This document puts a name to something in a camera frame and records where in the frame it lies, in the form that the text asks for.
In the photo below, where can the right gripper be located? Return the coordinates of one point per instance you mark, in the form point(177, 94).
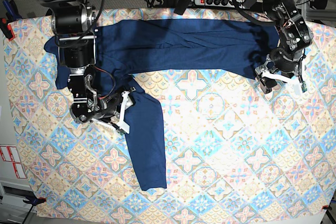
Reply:
point(89, 106)

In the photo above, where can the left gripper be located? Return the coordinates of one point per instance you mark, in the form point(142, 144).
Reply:
point(285, 66)

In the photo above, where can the blue long-sleeve shirt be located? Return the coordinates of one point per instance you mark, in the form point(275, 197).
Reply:
point(136, 46)

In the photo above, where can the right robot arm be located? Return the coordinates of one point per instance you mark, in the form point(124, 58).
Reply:
point(73, 23)

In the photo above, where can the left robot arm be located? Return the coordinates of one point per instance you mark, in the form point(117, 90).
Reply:
point(284, 16)

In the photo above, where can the patterned tile tablecloth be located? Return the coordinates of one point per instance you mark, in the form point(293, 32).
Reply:
point(233, 154)

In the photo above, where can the black power adapter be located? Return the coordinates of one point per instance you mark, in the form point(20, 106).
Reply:
point(248, 4)

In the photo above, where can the red-white labels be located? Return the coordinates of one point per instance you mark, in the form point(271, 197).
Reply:
point(10, 159)

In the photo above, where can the clamp bottom left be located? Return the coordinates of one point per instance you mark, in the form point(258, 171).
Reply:
point(34, 201)

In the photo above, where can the clamp bottom right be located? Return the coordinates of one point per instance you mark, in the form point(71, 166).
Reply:
point(327, 208)

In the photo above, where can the white power strip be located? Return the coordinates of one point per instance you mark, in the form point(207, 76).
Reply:
point(214, 3)

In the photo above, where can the black red-lettered bar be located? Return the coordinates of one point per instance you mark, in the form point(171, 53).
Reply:
point(181, 6)

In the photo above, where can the red-black clamp top left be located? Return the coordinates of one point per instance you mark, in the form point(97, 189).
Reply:
point(7, 29)

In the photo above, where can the blue clamp top left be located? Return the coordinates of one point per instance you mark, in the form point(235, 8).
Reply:
point(11, 10)

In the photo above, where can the aluminium frame right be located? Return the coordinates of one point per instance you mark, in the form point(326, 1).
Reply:
point(318, 11)

